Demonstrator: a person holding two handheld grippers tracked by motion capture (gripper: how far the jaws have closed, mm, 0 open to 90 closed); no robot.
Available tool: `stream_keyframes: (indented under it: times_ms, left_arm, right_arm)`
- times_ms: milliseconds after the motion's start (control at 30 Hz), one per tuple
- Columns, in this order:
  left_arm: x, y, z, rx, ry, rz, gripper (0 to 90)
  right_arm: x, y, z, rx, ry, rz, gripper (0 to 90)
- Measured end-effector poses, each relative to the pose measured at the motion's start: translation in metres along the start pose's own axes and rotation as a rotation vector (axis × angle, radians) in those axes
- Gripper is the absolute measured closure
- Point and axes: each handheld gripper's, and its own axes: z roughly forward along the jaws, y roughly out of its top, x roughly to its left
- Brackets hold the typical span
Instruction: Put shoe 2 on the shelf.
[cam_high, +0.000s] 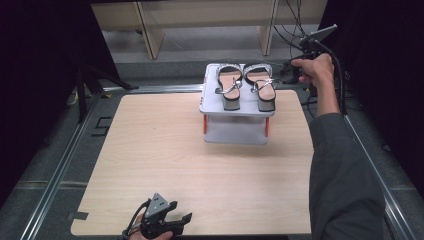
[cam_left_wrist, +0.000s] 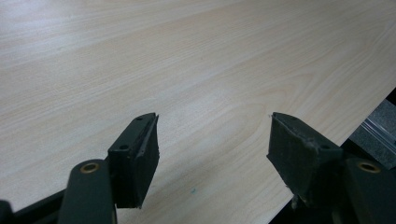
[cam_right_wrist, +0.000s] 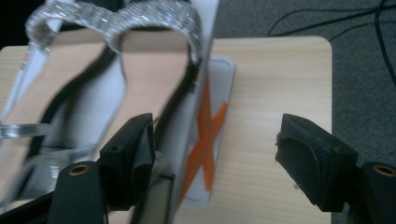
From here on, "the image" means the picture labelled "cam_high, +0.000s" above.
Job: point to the black curtain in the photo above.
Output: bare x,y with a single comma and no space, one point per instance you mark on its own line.
36,83
390,83

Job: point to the beige wooden desk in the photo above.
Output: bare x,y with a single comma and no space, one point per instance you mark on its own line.
153,36

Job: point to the black tape strip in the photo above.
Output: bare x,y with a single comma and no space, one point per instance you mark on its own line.
80,216

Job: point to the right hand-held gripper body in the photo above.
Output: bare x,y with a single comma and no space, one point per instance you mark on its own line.
313,43

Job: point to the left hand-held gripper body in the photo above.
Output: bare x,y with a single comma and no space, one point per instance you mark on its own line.
156,204

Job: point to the person's right hand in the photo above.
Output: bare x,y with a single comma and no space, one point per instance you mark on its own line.
316,68

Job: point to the metal floor rail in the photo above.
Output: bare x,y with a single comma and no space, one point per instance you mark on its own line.
56,180
156,88
390,200

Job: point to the black rhinestone heeled sandal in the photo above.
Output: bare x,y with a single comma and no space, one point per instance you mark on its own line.
231,90
266,93

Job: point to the person's left hand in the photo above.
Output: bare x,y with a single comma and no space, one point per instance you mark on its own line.
140,236

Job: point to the white two-tier shoe rack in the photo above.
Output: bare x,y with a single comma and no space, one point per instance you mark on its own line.
236,130

